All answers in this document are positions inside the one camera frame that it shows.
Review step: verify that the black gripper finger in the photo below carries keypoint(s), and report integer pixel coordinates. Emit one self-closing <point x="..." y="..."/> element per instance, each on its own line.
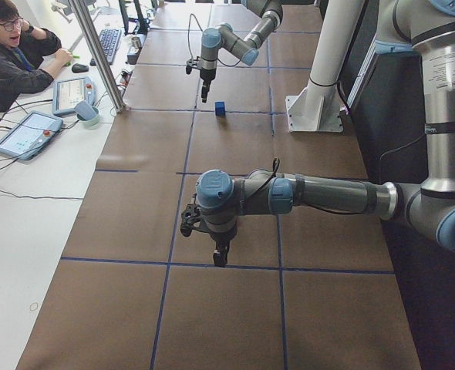
<point x="220" y="254"/>
<point x="204" y="92"/>

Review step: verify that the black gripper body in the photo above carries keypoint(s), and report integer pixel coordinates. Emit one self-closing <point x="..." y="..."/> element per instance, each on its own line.
<point x="220" y="238"/>
<point x="207" y="75"/>

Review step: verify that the blue wooden block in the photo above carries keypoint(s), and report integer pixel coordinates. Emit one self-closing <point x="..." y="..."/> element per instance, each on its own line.
<point x="220" y="109"/>

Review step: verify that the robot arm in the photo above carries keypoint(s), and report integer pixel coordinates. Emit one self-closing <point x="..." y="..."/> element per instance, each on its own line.
<point x="222" y="36"/>
<point x="330" y="221"/>

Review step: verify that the metal cup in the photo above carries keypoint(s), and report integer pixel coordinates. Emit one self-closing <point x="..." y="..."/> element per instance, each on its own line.
<point x="136" y="42"/>

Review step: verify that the black keyboard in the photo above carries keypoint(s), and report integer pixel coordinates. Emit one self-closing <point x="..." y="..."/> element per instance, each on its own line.
<point x="110" y="42"/>

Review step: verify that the light green bowl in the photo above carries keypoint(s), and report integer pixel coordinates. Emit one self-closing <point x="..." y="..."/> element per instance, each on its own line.
<point x="87" y="114"/>

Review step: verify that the black computer mouse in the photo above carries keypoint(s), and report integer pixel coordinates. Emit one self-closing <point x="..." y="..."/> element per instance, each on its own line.
<point x="79" y="68"/>

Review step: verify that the far blue teach pendant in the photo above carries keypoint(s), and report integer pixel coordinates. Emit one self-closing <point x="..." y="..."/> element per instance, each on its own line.
<point x="68" y="93"/>

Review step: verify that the blue teach pendant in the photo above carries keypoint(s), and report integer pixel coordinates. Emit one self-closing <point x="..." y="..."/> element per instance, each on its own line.
<point x="30" y="136"/>
<point x="68" y="93"/>

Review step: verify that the black control cabinet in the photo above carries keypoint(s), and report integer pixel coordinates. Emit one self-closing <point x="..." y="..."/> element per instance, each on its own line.
<point x="405" y="121"/>

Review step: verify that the near blue teach pendant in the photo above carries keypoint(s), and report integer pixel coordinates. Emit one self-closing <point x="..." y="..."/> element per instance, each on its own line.
<point x="30" y="136"/>

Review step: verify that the person in black jacket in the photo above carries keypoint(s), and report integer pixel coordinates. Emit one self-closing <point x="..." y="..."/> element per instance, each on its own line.
<point x="30" y="57"/>

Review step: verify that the white side desk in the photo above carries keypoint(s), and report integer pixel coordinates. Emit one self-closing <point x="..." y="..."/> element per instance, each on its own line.
<point x="39" y="201"/>

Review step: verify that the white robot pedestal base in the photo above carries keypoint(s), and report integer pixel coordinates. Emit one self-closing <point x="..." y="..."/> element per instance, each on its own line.
<point x="316" y="108"/>

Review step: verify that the aluminium frame post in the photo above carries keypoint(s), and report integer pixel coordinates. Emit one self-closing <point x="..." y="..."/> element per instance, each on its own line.
<point x="85" y="21"/>

